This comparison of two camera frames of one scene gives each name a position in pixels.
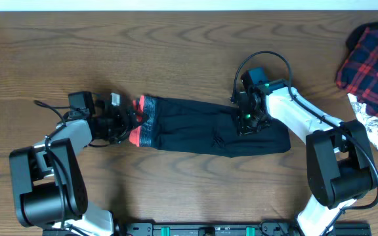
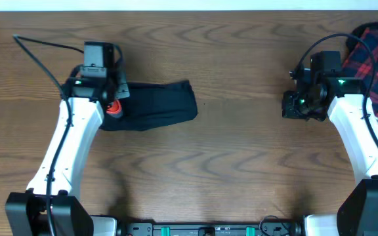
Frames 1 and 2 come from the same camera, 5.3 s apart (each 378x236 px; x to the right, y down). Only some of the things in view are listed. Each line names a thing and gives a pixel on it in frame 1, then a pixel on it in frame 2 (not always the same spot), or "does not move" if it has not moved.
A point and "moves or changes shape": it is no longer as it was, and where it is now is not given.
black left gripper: (125, 126) → (120, 77)
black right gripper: (242, 128) → (290, 110)
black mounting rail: (227, 229) does not move
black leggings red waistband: (178, 125) moves or changes shape
